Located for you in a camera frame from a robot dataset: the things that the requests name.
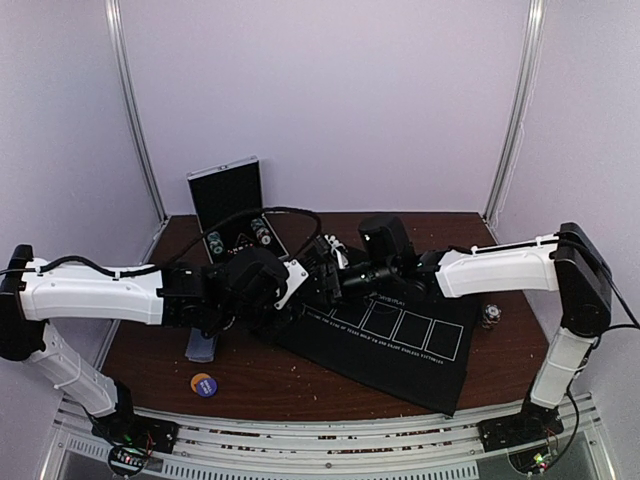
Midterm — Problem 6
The blue playing card deck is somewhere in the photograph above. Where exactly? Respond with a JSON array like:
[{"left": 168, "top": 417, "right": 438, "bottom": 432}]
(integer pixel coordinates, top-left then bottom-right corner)
[{"left": 185, "top": 328, "right": 219, "bottom": 363}]

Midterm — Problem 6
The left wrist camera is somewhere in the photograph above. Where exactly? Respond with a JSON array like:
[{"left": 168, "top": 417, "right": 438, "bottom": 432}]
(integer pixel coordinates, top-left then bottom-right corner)
[{"left": 214, "top": 248, "right": 289, "bottom": 330}]

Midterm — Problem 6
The black poker playing mat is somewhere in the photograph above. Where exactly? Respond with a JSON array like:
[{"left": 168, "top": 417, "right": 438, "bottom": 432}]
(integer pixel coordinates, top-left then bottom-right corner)
[{"left": 255, "top": 291, "right": 482, "bottom": 416}]

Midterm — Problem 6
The left aluminium frame post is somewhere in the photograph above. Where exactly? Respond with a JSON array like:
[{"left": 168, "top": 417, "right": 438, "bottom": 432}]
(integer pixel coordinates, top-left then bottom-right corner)
[{"left": 103, "top": 0, "right": 169, "bottom": 224}]

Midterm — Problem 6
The purple small blind button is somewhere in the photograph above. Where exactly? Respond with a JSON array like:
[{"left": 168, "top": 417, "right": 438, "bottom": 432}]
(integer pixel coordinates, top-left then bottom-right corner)
[{"left": 190, "top": 373, "right": 218, "bottom": 398}]

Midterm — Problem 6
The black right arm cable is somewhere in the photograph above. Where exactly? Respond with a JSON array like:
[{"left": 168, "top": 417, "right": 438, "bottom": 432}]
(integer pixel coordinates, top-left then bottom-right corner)
[{"left": 544, "top": 234, "right": 640, "bottom": 451}]

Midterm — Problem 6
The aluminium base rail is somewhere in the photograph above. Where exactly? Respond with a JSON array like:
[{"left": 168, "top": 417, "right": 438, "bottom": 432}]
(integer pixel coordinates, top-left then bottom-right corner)
[{"left": 47, "top": 392, "right": 606, "bottom": 480}]

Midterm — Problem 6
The aluminium frame post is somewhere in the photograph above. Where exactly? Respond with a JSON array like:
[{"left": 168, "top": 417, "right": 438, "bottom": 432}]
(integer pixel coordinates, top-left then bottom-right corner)
[
  {"left": 483, "top": 0, "right": 547, "bottom": 229},
  {"left": 103, "top": 0, "right": 169, "bottom": 224}
]

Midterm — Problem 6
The green poker chip row left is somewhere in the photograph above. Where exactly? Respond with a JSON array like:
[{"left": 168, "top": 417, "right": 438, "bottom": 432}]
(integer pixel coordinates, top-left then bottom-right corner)
[{"left": 206, "top": 231, "right": 226, "bottom": 261}]

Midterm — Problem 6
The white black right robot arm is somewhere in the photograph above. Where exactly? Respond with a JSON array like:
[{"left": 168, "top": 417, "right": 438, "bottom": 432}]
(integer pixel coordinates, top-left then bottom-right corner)
[{"left": 330, "top": 217, "right": 612, "bottom": 451}]

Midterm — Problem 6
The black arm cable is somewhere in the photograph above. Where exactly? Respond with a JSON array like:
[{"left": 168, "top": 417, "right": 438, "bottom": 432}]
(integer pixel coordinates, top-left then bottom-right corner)
[
  {"left": 544, "top": 234, "right": 640, "bottom": 451},
  {"left": 29, "top": 205, "right": 324, "bottom": 281}
]

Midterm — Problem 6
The aluminium poker chip case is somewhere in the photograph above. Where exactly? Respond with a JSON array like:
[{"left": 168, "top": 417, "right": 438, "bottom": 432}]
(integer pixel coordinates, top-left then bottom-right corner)
[{"left": 187, "top": 156, "right": 288, "bottom": 265}]

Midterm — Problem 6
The right aluminium frame post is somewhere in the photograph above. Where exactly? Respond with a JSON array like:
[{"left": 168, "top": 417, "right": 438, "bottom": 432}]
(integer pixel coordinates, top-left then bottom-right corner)
[{"left": 483, "top": 0, "right": 547, "bottom": 229}]

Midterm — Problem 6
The red dice set in case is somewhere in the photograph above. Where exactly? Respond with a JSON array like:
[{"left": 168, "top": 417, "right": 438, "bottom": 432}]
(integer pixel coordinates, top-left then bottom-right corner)
[{"left": 227, "top": 233, "right": 254, "bottom": 256}]

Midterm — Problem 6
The green red poker chip row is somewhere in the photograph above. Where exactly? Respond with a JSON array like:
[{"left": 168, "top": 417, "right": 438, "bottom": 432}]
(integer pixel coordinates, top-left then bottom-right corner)
[{"left": 250, "top": 218, "right": 272, "bottom": 246}]

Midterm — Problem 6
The poker chip stack on table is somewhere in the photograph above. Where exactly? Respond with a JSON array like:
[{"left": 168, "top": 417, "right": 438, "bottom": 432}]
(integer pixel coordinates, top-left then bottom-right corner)
[{"left": 481, "top": 304, "right": 502, "bottom": 330}]

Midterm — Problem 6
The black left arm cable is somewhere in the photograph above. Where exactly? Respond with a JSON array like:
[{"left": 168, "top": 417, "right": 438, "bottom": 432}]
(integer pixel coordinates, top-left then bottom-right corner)
[{"left": 29, "top": 205, "right": 324, "bottom": 281}]

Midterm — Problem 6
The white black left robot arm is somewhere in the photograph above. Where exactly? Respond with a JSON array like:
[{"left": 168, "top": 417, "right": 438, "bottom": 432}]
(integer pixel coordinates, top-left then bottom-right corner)
[{"left": 1, "top": 245, "right": 344, "bottom": 452}]

